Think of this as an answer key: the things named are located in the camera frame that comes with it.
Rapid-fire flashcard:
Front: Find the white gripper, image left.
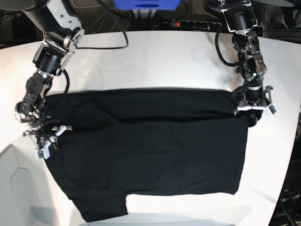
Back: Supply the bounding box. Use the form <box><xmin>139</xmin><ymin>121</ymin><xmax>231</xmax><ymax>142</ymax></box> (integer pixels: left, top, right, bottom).
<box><xmin>23</xmin><ymin>125</ymin><xmax>72</xmax><ymax>150</ymax></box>

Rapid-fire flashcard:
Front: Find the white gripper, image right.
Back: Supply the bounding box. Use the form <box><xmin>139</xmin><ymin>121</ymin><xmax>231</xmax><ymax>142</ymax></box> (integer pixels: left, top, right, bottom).
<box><xmin>233</xmin><ymin>86</ymin><xmax>274</xmax><ymax>128</ymax></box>

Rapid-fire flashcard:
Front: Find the black T-shirt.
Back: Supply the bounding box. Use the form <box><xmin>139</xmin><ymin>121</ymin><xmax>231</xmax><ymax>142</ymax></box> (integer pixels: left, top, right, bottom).
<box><xmin>43</xmin><ymin>89</ymin><xmax>249</xmax><ymax>222</ymax></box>

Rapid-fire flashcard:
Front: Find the robot arm, image left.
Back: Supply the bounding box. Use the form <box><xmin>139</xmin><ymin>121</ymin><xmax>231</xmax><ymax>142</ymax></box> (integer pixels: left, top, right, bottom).
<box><xmin>16</xmin><ymin>0</ymin><xmax>85</xmax><ymax>151</ymax></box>

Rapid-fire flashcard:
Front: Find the white side table panel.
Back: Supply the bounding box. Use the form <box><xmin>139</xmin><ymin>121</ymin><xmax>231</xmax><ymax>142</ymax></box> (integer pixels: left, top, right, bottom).
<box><xmin>0</xmin><ymin>145</ymin><xmax>72</xmax><ymax>226</ymax></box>

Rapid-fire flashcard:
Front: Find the black equipment with white lettering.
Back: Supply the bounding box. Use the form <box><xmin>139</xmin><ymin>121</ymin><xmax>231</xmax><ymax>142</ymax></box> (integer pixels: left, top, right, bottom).
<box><xmin>269</xmin><ymin>136</ymin><xmax>301</xmax><ymax>226</ymax></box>

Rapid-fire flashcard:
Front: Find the black power strip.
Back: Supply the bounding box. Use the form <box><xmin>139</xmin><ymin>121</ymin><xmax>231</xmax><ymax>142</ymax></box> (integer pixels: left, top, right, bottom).
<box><xmin>158</xmin><ymin>20</ymin><xmax>222</xmax><ymax>32</ymax></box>

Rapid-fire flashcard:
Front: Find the blue box overhead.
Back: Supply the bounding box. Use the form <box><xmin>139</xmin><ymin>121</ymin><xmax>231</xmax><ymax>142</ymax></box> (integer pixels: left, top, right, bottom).
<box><xmin>113</xmin><ymin>0</ymin><xmax>181</xmax><ymax>10</ymax></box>

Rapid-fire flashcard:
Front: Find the wrist camera, image left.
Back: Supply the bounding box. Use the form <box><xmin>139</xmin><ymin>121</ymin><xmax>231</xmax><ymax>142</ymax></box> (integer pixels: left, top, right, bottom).
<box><xmin>35</xmin><ymin>147</ymin><xmax>50</xmax><ymax>160</ymax></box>

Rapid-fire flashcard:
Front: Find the wrist camera, image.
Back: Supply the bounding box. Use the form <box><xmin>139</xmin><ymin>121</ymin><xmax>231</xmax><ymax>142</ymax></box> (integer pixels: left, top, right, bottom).
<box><xmin>35</xmin><ymin>147</ymin><xmax>50</xmax><ymax>160</ymax></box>
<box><xmin>264</xmin><ymin>103</ymin><xmax>277</xmax><ymax>117</ymax></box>

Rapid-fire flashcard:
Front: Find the wrist camera, image right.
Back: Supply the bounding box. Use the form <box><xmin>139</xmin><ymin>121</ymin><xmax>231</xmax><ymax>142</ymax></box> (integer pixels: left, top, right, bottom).
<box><xmin>264</xmin><ymin>103</ymin><xmax>277</xmax><ymax>117</ymax></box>

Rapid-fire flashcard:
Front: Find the white grey cable on floor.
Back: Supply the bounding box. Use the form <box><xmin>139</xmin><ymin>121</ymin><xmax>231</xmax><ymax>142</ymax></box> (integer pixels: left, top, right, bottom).
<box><xmin>90</xmin><ymin>7</ymin><xmax>132</xmax><ymax>33</ymax></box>

